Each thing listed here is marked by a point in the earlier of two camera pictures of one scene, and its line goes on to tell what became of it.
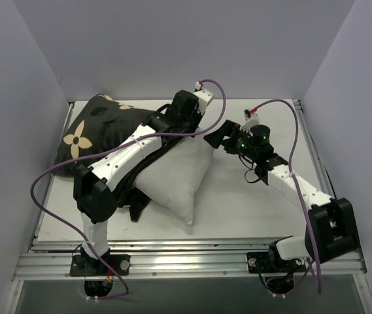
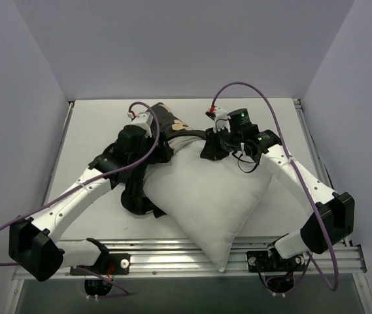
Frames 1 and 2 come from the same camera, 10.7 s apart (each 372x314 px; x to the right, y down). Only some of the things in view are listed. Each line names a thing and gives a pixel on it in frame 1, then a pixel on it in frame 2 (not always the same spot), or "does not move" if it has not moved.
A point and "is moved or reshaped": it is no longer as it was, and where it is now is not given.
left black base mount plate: [85, 265] does not move
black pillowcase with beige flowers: [99, 122] is moved or reshaped
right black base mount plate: [259, 261] does not move
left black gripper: [191, 118] → [161, 144]
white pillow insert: [172, 179] is moved or reshaped
